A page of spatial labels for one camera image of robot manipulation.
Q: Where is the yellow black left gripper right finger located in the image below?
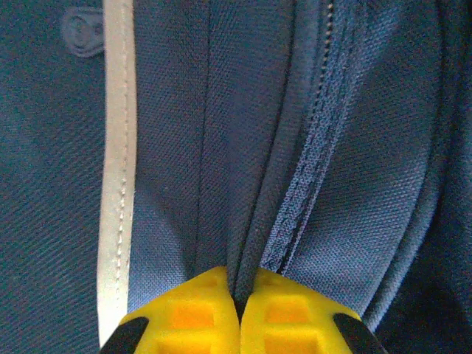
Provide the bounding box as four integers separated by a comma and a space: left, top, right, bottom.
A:
239, 267, 388, 354

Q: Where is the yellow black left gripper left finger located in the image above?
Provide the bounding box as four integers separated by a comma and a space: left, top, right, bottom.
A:
97, 265, 240, 354

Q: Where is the navy blue backpack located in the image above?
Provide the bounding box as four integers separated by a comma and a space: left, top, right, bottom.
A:
0, 0, 472, 354

